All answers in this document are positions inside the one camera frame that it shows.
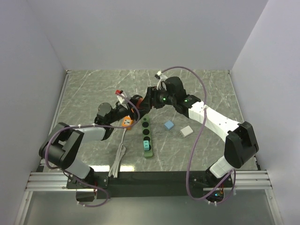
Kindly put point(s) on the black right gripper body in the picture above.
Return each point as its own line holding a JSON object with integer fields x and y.
{"x": 161, "y": 98}

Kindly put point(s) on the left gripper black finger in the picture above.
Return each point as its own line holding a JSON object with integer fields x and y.
{"x": 136, "y": 99}
{"x": 138, "y": 113}

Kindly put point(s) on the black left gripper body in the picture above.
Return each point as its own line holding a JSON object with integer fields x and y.
{"x": 120, "y": 112}

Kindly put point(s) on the red cube socket adapter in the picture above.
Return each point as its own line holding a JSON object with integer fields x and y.
{"x": 139, "y": 103}

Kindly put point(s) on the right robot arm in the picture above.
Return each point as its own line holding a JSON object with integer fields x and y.
{"x": 239, "y": 138}

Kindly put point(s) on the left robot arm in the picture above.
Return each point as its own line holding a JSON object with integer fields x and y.
{"x": 62, "y": 145}

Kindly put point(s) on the light blue charger plug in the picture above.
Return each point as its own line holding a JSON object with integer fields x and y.
{"x": 169, "y": 125}

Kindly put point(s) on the teal plug in strip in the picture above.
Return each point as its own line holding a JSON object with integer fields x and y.
{"x": 146, "y": 145}

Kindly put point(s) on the white charger plug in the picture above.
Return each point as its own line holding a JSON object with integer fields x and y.
{"x": 186, "y": 131}

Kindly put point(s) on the orange power strip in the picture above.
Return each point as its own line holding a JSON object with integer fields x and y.
{"x": 127, "y": 122}

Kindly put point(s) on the green power strip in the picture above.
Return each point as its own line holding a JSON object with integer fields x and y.
{"x": 146, "y": 135}

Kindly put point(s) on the black base beam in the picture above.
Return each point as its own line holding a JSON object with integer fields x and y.
{"x": 198, "y": 185}

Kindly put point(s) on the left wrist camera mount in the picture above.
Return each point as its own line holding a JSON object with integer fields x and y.
{"x": 122, "y": 97}

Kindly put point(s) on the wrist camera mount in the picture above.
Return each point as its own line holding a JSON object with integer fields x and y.
{"x": 122, "y": 97}
{"x": 161, "y": 77}

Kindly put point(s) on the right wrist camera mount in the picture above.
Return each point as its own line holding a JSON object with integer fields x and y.
{"x": 161, "y": 77}

